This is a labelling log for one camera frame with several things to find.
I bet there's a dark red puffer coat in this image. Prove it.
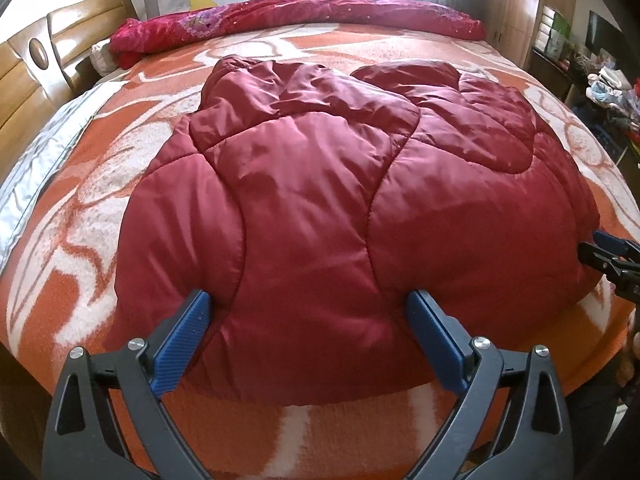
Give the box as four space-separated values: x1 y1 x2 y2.
105 56 600 405

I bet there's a pile of colourful clothes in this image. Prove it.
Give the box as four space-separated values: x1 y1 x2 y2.
586 66 639 151

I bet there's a person's right hand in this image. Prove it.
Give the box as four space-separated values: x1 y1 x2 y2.
617 311 640 386

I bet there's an orange white floral blanket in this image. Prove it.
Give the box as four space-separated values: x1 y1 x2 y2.
1 24 639 479

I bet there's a dark cluttered side shelf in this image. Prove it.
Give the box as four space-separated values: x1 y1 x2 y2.
528 8 639 196

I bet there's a black flat television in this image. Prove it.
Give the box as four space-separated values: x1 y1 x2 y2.
585 11 627 60

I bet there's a crimson rolled quilt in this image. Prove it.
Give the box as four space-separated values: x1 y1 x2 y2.
110 0 486 68

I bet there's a wooden headboard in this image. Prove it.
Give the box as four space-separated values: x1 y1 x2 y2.
0 0 138 178

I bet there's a white pillow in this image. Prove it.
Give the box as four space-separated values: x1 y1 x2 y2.
89 38 118 77

